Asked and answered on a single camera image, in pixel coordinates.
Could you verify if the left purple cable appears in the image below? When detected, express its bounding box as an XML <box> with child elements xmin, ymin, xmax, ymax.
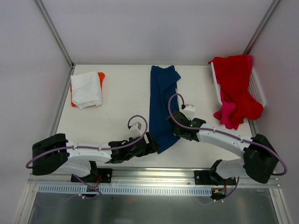
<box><xmin>25</xmin><ymin>115</ymin><xmax>149</xmax><ymax>168</ymax></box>

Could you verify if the right aluminium frame post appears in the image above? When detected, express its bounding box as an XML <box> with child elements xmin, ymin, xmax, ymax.
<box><xmin>243</xmin><ymin>0</ymin><xmax>282</xmax><ymax>55</ymax></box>

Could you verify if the aluminium mounting rail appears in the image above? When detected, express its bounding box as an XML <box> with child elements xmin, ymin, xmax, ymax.
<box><xmin>28</xmin><ymin>166</ymin><xmax>281</xmax><ymax>189</ymax></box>

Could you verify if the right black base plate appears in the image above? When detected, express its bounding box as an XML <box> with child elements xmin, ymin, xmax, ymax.
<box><xmin>194</xmin><ymin>170</ymin><xmax>236</xmax><ymax>186</ymax></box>

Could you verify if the left aluminium frame post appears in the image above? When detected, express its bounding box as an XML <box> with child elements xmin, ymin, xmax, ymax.
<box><xmin>34</xmin><ymin>0</ymin><xmax>74</xmax><ymax>68</ymax></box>

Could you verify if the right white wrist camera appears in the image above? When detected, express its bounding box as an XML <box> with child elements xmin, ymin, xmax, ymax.
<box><xmin>181</xmin><ymin>104</ymin><xmax>195</xmax><ymax>120</ymax></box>

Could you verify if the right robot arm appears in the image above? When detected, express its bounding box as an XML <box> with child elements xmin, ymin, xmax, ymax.
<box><xmin>167</xmin><ymin>111</ymin><xmax>279</xmax><ymax>185</ymax></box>

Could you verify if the aluminium frame post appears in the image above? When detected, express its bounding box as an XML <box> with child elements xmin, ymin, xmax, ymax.
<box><xmin>34</xmin><ymin>0</ymin><xmax>74</xmax><ymax>68</ymax></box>
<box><xmin>243</xmin><ymin>0</ymin><xmax>282</xmax><ymax>55</ymax></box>

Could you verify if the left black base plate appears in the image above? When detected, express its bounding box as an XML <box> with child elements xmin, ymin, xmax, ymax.
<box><xmin>78</xmin><ymin>167</ymin><xmax>113</xmax><ymax>184</ymax></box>

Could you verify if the folded orange t-shirt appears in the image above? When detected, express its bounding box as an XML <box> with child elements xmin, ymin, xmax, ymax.
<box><xmin>70</xmin><ymin>72</ymin><xmax>106</xmax><ymax>108</ymax></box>

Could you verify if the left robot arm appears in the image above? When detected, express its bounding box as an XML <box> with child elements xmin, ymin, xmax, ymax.
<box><xmin>25</xmin><ymin>132</ymin><xmax>160</xmax><ymax>182</ymax></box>

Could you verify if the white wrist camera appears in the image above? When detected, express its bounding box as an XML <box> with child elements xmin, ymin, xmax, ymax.
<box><xmin>181</xmin><ymin>104</ymin><xmax>195</xmax><ymax>120</ymax></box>
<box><xmin>128</xmin><ymin>122</ymin><xmax>142</xmax><ymax>138</ymax></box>

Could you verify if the folded white t-shirt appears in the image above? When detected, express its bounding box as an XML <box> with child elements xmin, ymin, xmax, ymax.
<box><xmin>70</xmin><ymin>71</ymin><xmax>104</xmax><ymax>110</ymax></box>

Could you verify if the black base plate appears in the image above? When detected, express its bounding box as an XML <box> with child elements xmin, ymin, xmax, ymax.
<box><xmin>78</xmin><ymin>167</ymin><xmax>113</xmax><ymax>184</ymax></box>
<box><xmin>194</xmin><ymin>170</ymin><xmax>236</xmax><ymax>186</ymax></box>

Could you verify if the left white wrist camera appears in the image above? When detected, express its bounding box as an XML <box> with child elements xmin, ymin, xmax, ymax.
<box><xmin>128</xmin><ymin>122</ymin><xmax>142</xmax><ymax>138</ymax></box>

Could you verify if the white slotted cable duct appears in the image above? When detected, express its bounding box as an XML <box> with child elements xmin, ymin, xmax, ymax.
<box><xmin>37</xmin><ymin>184</ymin><xmax>212</xmax><ymax>197</ymax></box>

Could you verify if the navy blue t-shirt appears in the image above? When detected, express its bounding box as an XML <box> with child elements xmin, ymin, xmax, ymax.
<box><xmin>149</xmin><ymin>65</ymin><xmax>181</xmax><ymax>154</ymax></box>

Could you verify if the red t-shirt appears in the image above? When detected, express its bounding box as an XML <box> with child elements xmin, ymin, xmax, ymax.
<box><xmin>208</xmin><ymin>55</ymin><xmax>264</xmax><ymax>124</ymax></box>

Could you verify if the white perforated plastic basket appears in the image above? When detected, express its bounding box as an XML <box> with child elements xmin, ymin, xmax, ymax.
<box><xmin>211</xmin><ymin>62</ymin><xmax>266</xmax><ymax>109</ymax></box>

